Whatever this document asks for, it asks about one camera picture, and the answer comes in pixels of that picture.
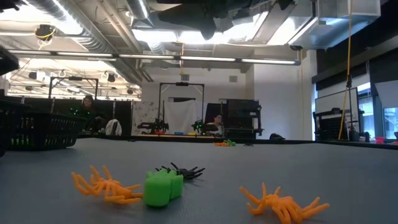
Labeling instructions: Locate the black equipment rack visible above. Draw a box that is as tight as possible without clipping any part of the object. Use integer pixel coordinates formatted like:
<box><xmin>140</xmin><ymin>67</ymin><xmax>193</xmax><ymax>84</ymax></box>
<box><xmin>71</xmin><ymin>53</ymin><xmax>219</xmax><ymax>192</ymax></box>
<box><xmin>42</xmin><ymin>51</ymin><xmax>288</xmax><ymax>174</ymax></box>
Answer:
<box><xmin>205</xmin><ymin>98</ymin><xmax>264</xmax><ymax>139</ymax></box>

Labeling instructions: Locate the black gantry frame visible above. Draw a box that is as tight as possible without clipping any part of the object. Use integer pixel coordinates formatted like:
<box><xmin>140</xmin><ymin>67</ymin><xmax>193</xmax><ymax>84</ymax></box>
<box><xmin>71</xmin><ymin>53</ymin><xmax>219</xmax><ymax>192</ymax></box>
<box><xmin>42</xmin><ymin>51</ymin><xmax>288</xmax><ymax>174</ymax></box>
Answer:
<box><xmin>158</xmin><ymin>82</ymin><xmax>205</xmax><ymax>134</ymax></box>

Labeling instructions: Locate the black table frame rail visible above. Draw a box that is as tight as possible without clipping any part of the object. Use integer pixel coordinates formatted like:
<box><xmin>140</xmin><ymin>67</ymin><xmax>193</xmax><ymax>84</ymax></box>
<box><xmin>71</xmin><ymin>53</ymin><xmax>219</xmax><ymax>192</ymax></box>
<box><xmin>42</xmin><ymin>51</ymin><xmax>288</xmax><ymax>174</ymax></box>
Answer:
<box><xmin>77</xmin><ymin>133</ymin><xmax>398</xmax><ymax>151</ymax></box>

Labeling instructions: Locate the yellow hanging cord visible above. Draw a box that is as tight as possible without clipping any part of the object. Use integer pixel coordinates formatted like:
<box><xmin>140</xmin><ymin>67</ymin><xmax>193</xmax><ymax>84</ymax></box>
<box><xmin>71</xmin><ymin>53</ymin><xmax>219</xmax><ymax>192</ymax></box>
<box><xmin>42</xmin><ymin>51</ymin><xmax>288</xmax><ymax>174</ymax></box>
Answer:
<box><xmin>338</xmin><ymin>0</ymin><xmax>354</xmax><ymax>141</ymax></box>

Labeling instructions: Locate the white hanging cloth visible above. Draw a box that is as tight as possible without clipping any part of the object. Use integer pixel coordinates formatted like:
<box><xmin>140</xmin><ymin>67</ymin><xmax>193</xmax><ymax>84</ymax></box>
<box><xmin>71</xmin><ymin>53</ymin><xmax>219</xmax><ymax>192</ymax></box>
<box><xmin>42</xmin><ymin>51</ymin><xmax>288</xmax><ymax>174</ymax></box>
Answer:
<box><xmin>164</xmin><ymin>100</ymin><xmax>200</xmax><ymax>133</ymax></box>

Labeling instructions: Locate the grey ceiling air duct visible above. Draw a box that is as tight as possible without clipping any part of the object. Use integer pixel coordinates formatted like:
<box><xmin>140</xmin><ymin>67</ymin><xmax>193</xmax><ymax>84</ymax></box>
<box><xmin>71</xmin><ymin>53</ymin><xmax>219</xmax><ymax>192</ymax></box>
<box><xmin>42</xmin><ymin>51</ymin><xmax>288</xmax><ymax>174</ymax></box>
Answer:
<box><xmin>289</xmin><ymin>0</ymin><xmax>382</xmax><ymax>50</ymax></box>

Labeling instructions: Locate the white bag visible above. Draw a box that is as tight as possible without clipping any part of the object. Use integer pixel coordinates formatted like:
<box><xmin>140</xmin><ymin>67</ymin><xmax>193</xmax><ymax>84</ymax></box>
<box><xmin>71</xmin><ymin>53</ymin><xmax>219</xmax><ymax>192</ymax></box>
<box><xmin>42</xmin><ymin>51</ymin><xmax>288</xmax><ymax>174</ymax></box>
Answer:
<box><xmin>104</xmin><ymin>118</ymin><xmax>123</xmax><ymax>136</ymax></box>

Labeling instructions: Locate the person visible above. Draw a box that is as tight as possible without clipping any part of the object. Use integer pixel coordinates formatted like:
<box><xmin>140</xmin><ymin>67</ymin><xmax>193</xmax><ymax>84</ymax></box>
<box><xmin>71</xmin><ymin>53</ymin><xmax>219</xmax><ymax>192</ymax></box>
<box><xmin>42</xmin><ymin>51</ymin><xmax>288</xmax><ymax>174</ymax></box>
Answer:
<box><xmin>74</xmin><ymin>95</ymin><xmax>108</xmax><ymax>134</ymax></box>
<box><xmin>207</xmin><ymin>113</ymin><xmax>225</xmax><ymax>137</ymax></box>

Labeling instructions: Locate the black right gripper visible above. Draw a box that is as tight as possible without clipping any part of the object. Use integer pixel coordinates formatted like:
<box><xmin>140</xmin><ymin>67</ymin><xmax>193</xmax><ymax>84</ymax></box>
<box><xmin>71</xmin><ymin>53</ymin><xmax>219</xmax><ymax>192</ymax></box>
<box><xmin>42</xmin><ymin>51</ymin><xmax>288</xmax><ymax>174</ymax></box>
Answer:
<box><xmin>157</xmin><ymin>0</ymin><xmax>259</xmax><ymax>40</ymax></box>

